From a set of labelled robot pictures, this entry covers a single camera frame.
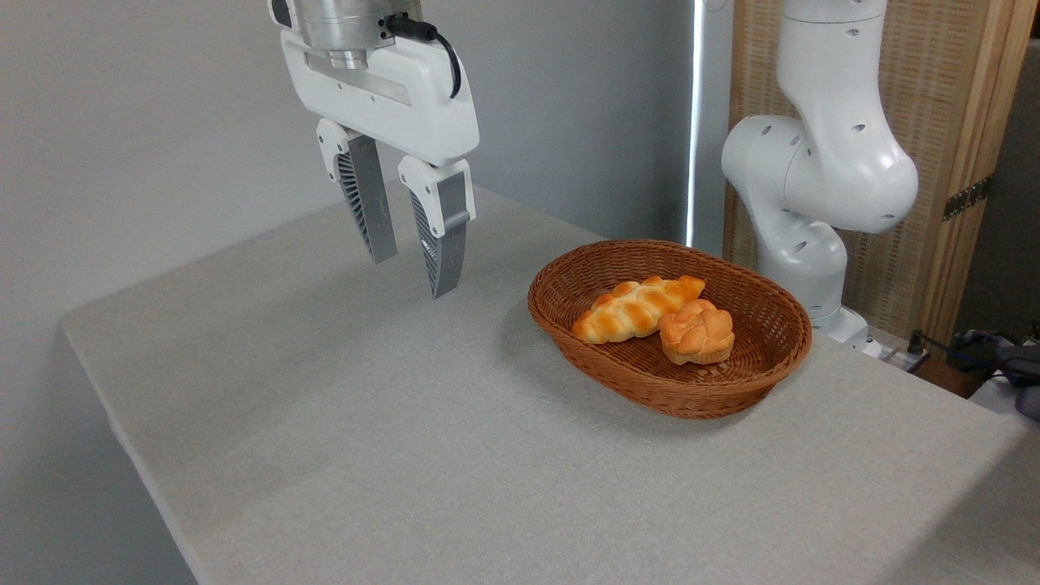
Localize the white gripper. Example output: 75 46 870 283
279 30 481 300

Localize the round knotted bread roll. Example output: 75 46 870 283
658 299 736 366

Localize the long braided bread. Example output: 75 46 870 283
572 275 706 345

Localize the brown wicker basket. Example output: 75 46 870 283
527 239 813 420

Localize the white power strip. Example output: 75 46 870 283
863 329 932 375

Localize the wooden rattan folding screen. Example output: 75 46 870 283
723 0 1040 350

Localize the metal screen hinge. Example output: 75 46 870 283
942 175 993 222

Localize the dark grey bundle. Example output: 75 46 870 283
947 328 1040 421

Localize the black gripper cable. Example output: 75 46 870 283
383 14 462 99

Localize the thin black cable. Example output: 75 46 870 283
908 330 1008 366

